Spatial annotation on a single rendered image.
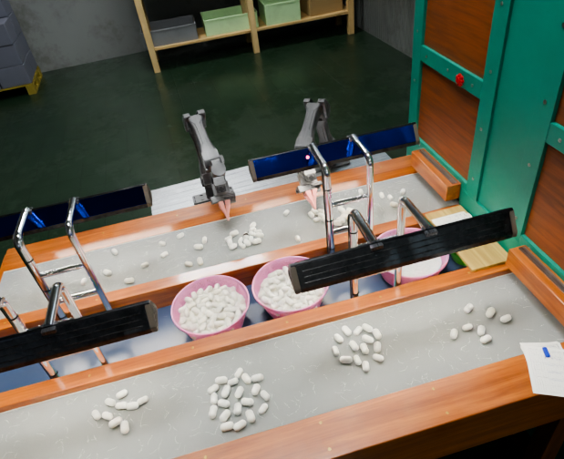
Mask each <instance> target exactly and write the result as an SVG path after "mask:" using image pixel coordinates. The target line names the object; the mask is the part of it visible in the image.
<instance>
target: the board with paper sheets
mask: <svg viewBox="0 0 564 459"><path fill-rule="evenodd" d="M462 211H464V212H465V213H468V212H467V211H466V210H465V209H464V208H463V207H462V206H461V205H460V206H456V207H453V208H449V209H442V210H439V211H435V212H431V213H427V214H426V215H425V217H426V218H427V219H428V220H429V222H430V223H431V224H432V225H433V226H434V227H435V226H436V225H435V224H434V223H433V221H432V220H431V219H438V218H441V217H444V216H448V215H452V214H455V213H458V212H462ZM456 254H457V255H458V257H459V258H460V259H461V260H462V261H463V262H464V263H465V264H466V265H467V266H468V268H469V269H470V270H471V271H472V272H474V271H478V270H483V269H487V268H490V267H494V266H497V265H500V264H504V263H506V260H507V256H508V253H507V252H506V251H505V250H504V249H503V248H502V247H501V246H500V245H499V244H498V243H497V242H493V243H489V244H487V245H483V246H479V247H475V248H473V249H469V250H462V251H459V252H456Z"/></svg>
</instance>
